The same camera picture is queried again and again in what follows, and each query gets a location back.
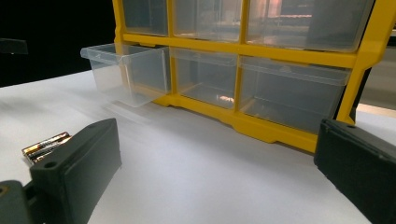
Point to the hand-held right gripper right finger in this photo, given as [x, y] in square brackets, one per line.
[361, 168]

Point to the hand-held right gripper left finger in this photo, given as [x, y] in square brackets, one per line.
[77, 168]

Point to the gold and black battery pack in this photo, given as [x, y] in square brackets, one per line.
[43, 148]

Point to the clear plastic drawer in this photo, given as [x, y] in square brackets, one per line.
[109, 71]

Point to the yellow and black organizer cabinet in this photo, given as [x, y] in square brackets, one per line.
[280, 54]

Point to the grid of clear drawers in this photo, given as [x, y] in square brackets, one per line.
[289, 93]

